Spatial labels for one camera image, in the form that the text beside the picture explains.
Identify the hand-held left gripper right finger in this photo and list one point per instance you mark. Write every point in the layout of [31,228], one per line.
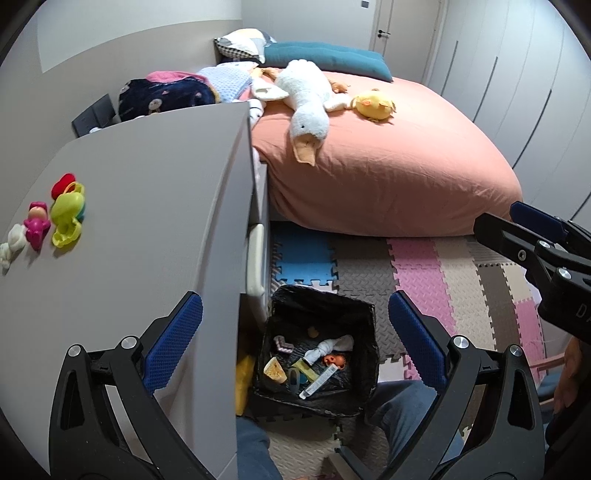
[413,337]

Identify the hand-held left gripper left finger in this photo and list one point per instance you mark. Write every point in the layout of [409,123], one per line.
[178,337]

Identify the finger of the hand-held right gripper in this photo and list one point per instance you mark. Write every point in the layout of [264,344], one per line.
[538,217]
[501,237]

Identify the white cloth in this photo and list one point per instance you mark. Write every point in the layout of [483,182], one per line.
[332,345]

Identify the orange plastic item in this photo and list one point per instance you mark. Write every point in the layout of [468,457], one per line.
[334,360]

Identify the black trash bin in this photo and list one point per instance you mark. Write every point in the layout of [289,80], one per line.
[318,304]

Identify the white carton box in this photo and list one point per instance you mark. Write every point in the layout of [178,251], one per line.
[316,384]

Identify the person's right forearm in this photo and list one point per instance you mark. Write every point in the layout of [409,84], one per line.
[569,378]

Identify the foam puzzle floor mat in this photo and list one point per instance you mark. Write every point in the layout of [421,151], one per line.
[415,272]

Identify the person's right leg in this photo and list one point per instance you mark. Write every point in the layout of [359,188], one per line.
[406,410]

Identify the person's leg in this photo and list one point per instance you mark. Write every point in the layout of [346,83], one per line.
[254,452]
[406,410]

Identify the pink chair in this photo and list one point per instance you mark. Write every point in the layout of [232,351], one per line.
[547,362]

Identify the yellow bag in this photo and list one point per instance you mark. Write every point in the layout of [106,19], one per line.
[244,383]

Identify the bed with pink sheet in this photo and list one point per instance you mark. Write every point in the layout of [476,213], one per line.
[392,175]

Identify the white wardrobe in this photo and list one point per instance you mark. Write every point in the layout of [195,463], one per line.
[508,92]

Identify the person's left leg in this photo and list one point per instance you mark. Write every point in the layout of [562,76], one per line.
[254,452]

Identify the yellow-green plastic toy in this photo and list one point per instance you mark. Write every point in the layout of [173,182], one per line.
[64,207]

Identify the pink doll toy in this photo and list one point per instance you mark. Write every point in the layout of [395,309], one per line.
[37,226]

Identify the yellow chick plush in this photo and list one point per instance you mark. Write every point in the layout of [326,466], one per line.
[371,105]

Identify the small white toy figure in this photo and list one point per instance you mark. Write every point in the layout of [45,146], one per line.
[13,242]

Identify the red toy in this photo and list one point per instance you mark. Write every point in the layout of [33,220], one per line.
[62,184]

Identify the beige door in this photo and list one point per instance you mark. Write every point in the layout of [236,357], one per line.
[406,27]

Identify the black box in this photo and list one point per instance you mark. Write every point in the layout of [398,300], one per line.
[94,115]

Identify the white goose plush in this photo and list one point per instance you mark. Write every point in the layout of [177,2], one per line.
[304,101]

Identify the navy patterned blanket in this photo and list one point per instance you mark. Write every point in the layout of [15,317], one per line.
[171,97]

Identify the teal long pillow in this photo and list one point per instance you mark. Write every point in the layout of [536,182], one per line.
[332,57]

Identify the pink cloth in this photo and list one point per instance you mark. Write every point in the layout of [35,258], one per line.
[171,76]

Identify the light blue knitted blanket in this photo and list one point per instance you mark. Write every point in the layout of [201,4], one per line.
[231,78]

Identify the checked pillow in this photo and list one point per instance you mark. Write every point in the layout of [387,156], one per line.
[244,44]

